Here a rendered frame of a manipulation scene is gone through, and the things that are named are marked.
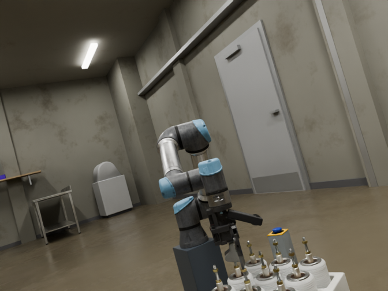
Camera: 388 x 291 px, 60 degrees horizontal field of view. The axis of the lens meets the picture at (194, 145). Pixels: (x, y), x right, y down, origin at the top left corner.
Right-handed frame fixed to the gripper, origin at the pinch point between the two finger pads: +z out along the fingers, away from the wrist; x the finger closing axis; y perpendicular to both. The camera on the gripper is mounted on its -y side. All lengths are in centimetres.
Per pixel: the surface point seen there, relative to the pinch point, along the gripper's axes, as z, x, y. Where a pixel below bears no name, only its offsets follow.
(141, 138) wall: -120, -649, 157
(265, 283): 10.0, -5.0, -5.1
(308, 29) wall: -140, -254, -131
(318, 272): 11.8, -7.5, -23.4
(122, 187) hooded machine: -23, -663, 235
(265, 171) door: 5, -362, -58
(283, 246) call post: 8.3, -33.1, -17.2
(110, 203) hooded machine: 5, -642, 265
